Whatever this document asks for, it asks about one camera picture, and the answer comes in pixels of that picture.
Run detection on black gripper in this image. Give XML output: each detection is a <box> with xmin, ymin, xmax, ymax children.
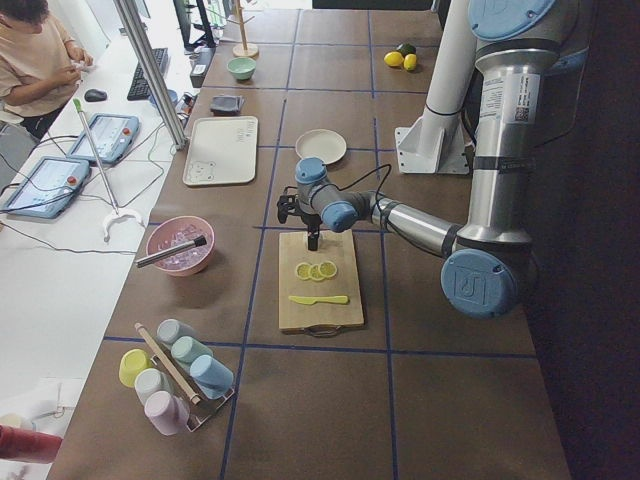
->
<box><xmin>301</xmin><ymin>211</ymin><xmax>322</xmax><ymax>251</ymax></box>

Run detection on cream round plate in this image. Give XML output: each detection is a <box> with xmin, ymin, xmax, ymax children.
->
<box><xmin>295</xmin><ymin>129</ymin><xmax>347</xmax><ymax>165</ymax></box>

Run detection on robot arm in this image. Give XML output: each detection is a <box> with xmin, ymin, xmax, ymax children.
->
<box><xmin>277</xmin><ymin>1</ymin><xmax>594</xmax><ymax>318</ymax></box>

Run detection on cream rectangular tray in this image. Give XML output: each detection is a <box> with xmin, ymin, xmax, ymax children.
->
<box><xmin>183</xmin><ymin>116</ymin><xmax>259</xmax><ymax>187</ymax></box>

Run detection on wooden cutting board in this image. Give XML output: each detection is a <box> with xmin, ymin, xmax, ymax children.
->
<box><xmin>278</xmin><ymin>230</ymin><xmax>365</xmax><ymax>337</ymax></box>

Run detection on lemon slices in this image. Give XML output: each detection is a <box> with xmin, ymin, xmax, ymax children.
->
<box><xmin>294</xmin><ymin>260</ymin><xmax>338</xmax><ymax>282</ymax></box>

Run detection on yellow plastic knife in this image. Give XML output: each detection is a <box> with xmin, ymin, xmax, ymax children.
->
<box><xmin>288</xmin><ymin>295</ymin><xmax>350</xmax><ymax>306</ymax></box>

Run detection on pink bowl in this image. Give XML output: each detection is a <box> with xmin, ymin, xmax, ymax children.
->
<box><xmin>146</xmin><ymin>215</ymin><xmax>217</xmax><ymax>277</ymax></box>

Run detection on white pillar with base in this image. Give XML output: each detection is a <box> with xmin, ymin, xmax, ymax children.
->
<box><xmin>395</xmin><ymin>0</ymin><xmax>477</xmax><ymax>175</ymax></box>

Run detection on green bowl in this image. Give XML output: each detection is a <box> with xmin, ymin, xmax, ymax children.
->
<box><xmin>227</xmin><ymin>57</ymin><xmax>257</xmax><ymax>81</ymax></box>

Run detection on yellow lemon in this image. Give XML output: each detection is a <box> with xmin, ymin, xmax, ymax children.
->
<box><xmin>383</xmin><ymin>51</ymin><xmax>404</xmax><ymax>68</ymax></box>
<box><xmin>403</xmin><ymin>53</ymin><xmax>418</xmax><ymax>71</ymax></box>

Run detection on blue bowl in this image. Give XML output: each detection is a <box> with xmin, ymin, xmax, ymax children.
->
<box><xmin>148</xmin><ymin>88</ymin><xmax>179</xmax><ymax>112</ymax></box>

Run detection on wooden mug stand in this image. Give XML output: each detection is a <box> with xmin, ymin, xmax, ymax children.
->
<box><xmin>229</xmin><ymin>0</ymin><xmax>259</xmax><ymax>58</ymax></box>

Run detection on cup rack with cups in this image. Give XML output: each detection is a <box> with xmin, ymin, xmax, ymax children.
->
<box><xmin>118</xmin><ymin>319</ymin><xmax>235</xmax><ymax>436</ymax></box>

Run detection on green avocado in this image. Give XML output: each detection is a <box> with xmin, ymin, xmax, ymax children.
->
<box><xmin>396</xmin><ymin>43</ymin><xmax>417</xmax><ymax>57</ymax></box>

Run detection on black box device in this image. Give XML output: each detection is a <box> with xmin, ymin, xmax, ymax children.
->
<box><xmin>189</xmin><ymin>47</ymin><xmax>215</xmax><ymax>88</ymax></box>

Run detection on far teach pendant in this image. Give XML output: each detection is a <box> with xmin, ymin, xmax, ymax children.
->
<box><xmin>67</xmin><ymin>113</ymin><xmax>140</xmax><ymax>166</ymax></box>

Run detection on teach pendant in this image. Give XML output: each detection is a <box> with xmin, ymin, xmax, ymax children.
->
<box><xmin>67</xmin><ymin>113</ymin><xmax>140</xmax><ymax>166</ymax></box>
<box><xmin>1</xmin><ymin>157</ymin><xmax>91</xmax><ymax>220</ymax></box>

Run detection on black keyboard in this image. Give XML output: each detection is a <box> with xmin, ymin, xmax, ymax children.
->
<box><xmin>126</xmin><ymin>46</ymin><xmax>171</xmax><ymax>102</ymax></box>

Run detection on black computer mouse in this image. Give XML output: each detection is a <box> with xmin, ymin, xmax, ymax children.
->
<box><xmin>84</xmin><ymin>88</ymin><xmax>108</xmax><ymax>103</ymax></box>

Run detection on near teach pendant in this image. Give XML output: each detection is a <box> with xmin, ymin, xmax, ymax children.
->
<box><xmin>1</xmin><ymin>157</ymin><xmax>91</xmax><ymax>220</ymax></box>

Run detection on metal reach stick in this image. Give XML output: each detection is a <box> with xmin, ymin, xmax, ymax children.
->
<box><xmin>73</xmin><ymin>98</ymin><xmax>144</xmax><ymax>243</ymax></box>

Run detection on person in beige shirt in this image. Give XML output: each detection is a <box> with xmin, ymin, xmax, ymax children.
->
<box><xmin>1</xmin><ymin>1</ymin><xmax>93</xmax><ymax>139</ymax></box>

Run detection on red bottle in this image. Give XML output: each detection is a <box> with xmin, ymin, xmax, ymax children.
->
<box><xmin>1</xmin><ymin>425</ymin><xmax>63</xmax><ymax>464</ymax></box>

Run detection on aluminium frame post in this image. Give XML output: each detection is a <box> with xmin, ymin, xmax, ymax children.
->
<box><xmin>114</xmin><ymin>0</ymin><xmax>188</xmax><ymax>151</ymax></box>

